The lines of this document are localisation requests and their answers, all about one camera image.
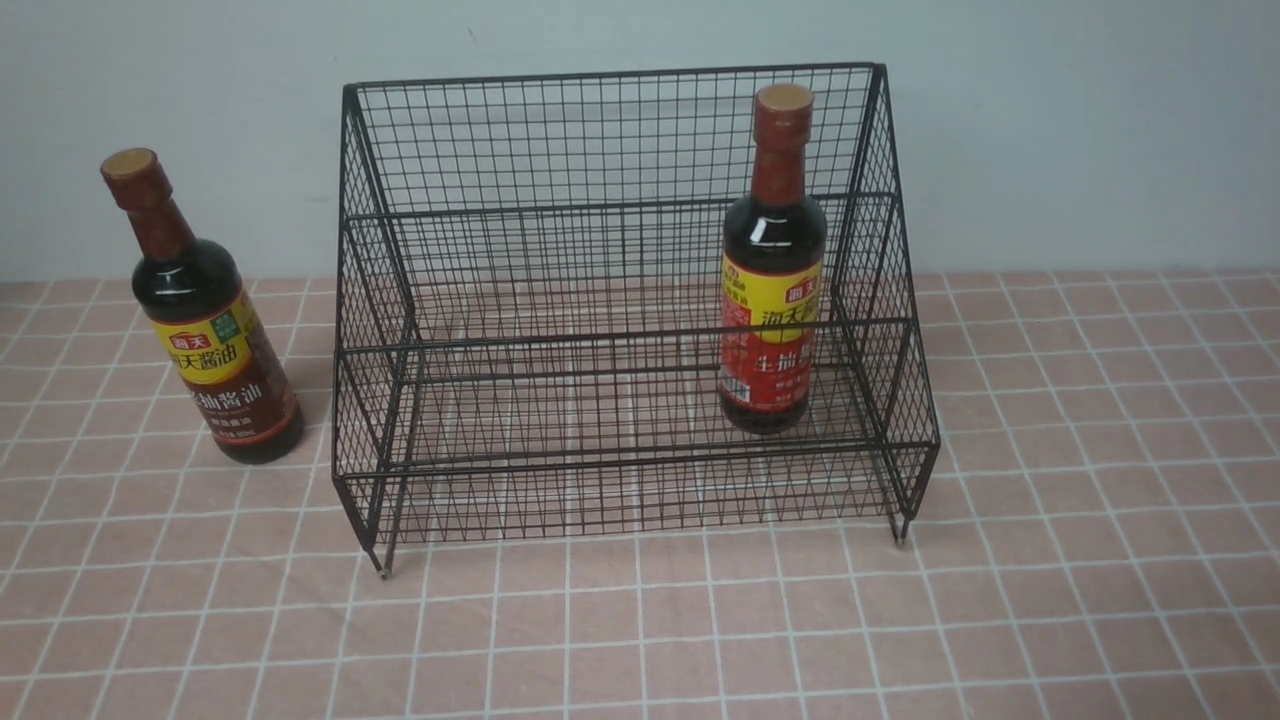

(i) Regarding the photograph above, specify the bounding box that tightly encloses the light soy sauce bottle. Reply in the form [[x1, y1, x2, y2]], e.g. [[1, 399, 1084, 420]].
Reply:
[[717, 83, 827, 436]]

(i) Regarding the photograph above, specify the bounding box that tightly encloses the dark soy sauce bottle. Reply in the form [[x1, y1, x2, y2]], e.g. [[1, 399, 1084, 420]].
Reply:
[[100, 147, 305, 465]]

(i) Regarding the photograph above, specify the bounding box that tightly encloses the pink checkered tablecloth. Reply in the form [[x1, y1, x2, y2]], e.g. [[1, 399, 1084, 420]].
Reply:
[[3, 272, 1277, 719]]

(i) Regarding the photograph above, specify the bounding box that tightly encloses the black wire mesh rack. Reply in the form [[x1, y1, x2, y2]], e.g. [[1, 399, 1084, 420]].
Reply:
[[332, 61, 942, 577]]

